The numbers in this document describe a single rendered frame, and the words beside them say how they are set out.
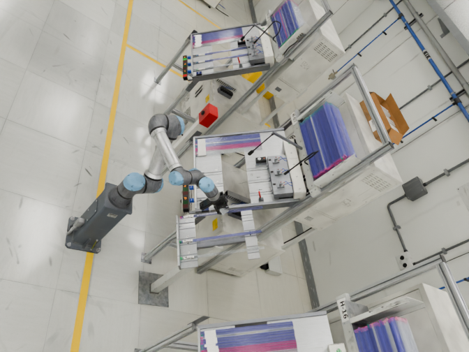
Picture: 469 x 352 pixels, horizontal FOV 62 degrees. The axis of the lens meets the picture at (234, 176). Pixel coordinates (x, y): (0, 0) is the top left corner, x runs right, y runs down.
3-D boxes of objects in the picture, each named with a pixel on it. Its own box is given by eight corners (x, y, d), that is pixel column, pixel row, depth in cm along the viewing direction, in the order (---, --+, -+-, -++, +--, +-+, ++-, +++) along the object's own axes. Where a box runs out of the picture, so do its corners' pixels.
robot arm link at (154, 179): (132, 187, 249) (158, 110, 229) (151, 186, 260) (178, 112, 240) (142, 198, 242) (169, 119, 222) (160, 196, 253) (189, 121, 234)
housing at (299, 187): (293, 204, 269) (294, 193, 258) (282, 151, 299) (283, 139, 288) (304, 203, 269) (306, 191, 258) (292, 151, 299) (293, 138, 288)
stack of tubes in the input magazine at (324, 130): (313, 178, 250) (346, 155, 234) (299, 123, 281) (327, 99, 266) (326, 185, 256) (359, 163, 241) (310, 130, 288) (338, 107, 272)
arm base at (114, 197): (107, 204, 240) (114, 197, 234) (108, 184, 248) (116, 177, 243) (130, 211, 248) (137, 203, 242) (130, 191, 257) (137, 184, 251)
